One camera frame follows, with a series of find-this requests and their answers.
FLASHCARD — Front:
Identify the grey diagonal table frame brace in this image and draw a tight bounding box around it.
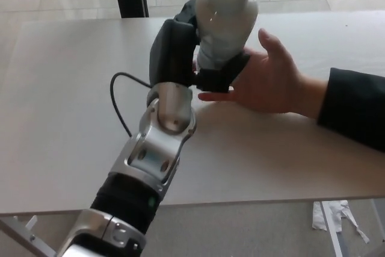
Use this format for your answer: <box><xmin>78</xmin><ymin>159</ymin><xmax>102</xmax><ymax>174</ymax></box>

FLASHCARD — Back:
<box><xmin>0</xmin><ymin>216</ymin><xmax>58</xmax><ymax>257</ymax></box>

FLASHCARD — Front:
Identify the crumpled white tissue paper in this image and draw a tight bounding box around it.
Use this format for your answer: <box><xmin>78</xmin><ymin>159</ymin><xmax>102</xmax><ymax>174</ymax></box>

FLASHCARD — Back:
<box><xmin>312</xmin><ymin>200</ymin><xmax>371</xmax><ymax>244</ymax></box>

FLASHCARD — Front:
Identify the white plastic bottle with cap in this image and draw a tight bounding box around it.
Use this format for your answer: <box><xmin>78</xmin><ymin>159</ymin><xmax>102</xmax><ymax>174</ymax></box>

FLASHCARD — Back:
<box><xmin>192</xmin><ymin>0</ymin><xmax>260</xmax><ymax>72</ymax></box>

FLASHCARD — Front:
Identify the person forearm in dark sleeve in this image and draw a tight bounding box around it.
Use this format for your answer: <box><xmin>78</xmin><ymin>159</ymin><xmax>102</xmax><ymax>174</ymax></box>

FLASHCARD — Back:
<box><xmin>316</xmin><ymin>67</ymin><xmax>385</xmax><ymax>153</ymax></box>

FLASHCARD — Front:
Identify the white slanted table leg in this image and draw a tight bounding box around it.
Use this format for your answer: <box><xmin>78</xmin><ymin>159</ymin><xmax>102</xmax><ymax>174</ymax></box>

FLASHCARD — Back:
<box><xmin>319</xmin><ymin>201</ymin><xmax>345</xmax><ymax>257</ymax></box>

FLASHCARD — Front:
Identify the bare person hand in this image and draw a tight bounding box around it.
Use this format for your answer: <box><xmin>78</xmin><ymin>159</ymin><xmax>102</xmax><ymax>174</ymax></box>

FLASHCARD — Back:
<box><xmin>197</xmin><ymin>27</ymin><xmax>331</xmax><ymax>120</ymax></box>

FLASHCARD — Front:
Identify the white table frame bracket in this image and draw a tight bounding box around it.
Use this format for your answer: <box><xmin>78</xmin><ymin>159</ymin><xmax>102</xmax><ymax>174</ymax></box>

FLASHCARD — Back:
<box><xmin>25</xmin><ymin>215</ymin><xmax>39</xmax><ymax>231</ymax></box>

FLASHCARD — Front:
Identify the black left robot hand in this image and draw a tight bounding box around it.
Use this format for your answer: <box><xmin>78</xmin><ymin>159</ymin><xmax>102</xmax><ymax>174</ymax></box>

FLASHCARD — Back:
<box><xmin>149</xmin><ymin>0</ymin><xmax>252</xmax><ymax>93</ymax></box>

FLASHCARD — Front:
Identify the black robot wrist cable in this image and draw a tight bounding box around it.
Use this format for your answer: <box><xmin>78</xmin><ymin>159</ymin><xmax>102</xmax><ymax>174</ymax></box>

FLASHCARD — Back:
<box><xmin>109</xmin><ymin>72</ymin><xmax>152</xmax><ymax>136</ymax></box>

